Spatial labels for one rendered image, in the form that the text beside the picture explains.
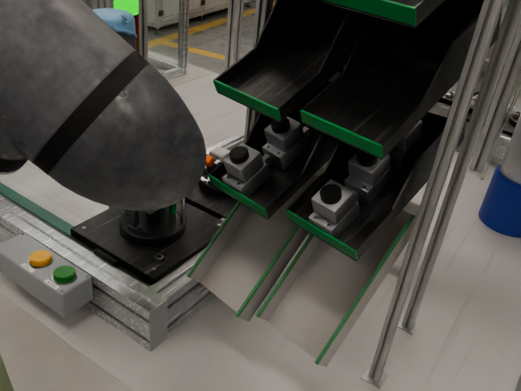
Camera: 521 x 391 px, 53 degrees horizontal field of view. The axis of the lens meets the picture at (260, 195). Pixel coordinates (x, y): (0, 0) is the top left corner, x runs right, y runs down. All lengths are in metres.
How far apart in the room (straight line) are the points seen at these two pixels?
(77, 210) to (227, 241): 0.47
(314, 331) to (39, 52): 0.64
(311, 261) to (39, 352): 0.52
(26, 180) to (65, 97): 1.08
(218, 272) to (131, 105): 0.62
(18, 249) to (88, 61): 0.79
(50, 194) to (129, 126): 1.02
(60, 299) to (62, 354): 0.10
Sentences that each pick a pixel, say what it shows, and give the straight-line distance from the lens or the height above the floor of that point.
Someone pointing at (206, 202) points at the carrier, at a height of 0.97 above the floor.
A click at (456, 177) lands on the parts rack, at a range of 0.97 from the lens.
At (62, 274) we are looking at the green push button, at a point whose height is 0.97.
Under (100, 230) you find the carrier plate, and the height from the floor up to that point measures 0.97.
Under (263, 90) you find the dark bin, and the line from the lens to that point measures 0.78.
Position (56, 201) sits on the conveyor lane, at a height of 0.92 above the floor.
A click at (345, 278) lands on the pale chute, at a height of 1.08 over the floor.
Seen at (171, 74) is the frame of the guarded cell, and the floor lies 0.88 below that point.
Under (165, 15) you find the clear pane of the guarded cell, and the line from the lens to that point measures 2.38.
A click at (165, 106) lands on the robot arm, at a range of 0.39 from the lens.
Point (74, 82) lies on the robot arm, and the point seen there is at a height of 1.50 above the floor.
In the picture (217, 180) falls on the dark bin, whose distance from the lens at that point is 0.84.
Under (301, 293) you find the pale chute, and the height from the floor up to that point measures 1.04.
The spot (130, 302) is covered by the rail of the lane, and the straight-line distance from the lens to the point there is 0.99.
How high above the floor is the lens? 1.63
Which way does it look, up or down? 31 degrees down
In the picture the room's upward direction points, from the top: 7 degrees clockwise
